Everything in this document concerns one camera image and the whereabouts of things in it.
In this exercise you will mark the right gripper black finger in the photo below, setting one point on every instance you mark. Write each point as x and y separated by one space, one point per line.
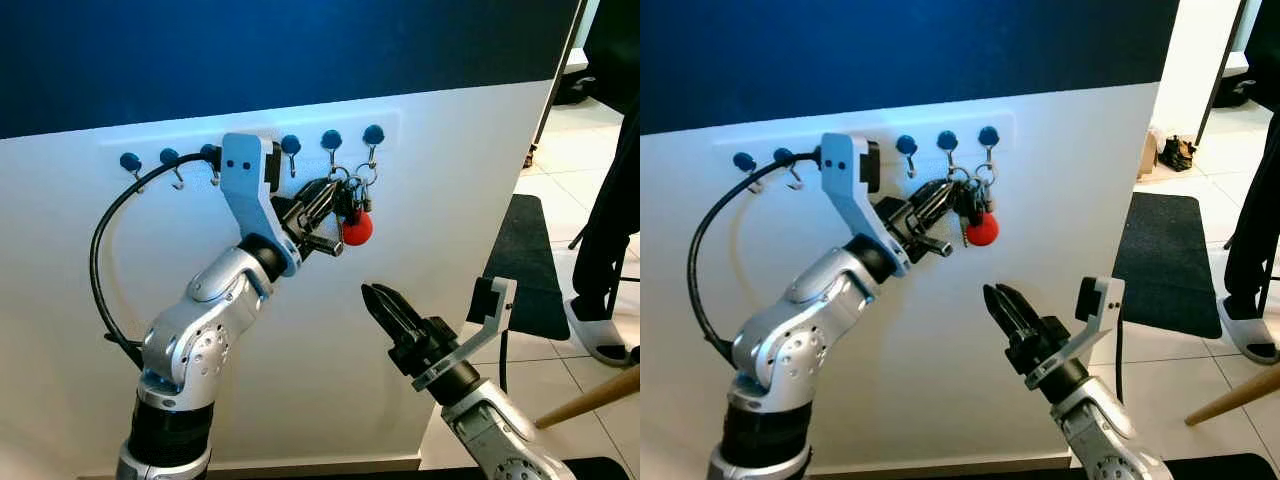
385 320
1023 312
1005 320
402 312

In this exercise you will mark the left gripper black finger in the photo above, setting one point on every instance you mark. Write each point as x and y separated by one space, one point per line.
943 213
335 213
322 196
930 196

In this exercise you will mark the key bunch with red fob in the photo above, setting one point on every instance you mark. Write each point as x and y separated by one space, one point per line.
357 228
982 229

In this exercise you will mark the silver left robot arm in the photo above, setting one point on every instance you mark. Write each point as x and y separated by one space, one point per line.
200 340
790 345

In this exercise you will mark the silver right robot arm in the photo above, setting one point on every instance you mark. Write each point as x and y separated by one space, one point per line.
500 425
1100 420

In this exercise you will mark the white key rack plate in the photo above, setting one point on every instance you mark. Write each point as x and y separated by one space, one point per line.
311 155
926 155

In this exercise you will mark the blue knob metal hook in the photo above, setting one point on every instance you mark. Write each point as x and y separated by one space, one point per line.
291 144
947 139
373 133
988 135
169 156
783 156
130 160
906 143
206 150
331 139
744 161

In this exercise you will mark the black door mat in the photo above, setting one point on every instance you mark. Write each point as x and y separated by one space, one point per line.
530 270
1165 265

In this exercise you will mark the white slipper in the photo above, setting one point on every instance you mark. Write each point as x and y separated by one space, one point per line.
595 335
1245 335

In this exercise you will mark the wooden table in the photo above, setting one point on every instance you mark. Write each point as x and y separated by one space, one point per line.
1235 397
590 398

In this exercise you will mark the pair of dark shoes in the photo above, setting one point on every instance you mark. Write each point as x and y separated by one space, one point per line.
531 156
1177 153

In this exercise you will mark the brown cardboard box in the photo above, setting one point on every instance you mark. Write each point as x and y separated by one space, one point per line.
1152 150

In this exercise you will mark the large black rug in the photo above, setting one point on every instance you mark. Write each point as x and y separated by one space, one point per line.
600 472
1220 470

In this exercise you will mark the person in dark clothes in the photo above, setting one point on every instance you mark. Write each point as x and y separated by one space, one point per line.
610 230
1260 230

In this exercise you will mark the black bag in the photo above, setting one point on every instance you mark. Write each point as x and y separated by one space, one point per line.
578 92
1235 93

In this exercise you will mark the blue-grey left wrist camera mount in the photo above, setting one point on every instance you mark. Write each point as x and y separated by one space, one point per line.
245 170
845 170

